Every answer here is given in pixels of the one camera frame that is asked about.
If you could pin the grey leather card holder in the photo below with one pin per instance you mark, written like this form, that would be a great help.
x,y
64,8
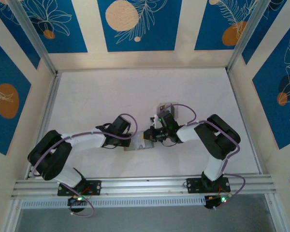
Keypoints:
x,y
145,146

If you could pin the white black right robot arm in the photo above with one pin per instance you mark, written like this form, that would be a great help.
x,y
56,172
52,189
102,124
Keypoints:
x,y
215,166

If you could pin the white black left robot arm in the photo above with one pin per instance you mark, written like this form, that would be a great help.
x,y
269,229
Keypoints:
x,y
87,141

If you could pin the black left controller board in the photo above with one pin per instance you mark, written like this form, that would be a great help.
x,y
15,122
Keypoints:
x,y
77,205

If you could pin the black controller board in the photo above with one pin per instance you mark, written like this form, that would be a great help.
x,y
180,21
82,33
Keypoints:
x,y
77,205
211,204

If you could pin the black right controller board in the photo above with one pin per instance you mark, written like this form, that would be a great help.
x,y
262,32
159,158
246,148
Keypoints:
x,y
211,204

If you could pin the aluminium front rail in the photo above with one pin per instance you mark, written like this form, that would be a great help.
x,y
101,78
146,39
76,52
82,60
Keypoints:
x,y
145,187

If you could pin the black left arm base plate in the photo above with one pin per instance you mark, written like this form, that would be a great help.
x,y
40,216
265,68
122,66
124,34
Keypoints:
x,y
96,187

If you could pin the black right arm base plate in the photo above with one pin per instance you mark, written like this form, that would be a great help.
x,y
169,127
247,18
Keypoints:
x,y
193,184

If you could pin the aluminium side rail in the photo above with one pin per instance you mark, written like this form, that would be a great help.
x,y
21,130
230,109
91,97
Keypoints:
x,y
244,120
47,116

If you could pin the blue floral wall panel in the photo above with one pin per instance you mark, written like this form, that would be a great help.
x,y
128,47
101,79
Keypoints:
x,y
159,29
14,31
207,24
14,72
263,31
75,36
268,96

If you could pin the aluminium frame post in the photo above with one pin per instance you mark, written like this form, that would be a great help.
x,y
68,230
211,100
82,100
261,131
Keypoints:
x,y
33,36
244,36

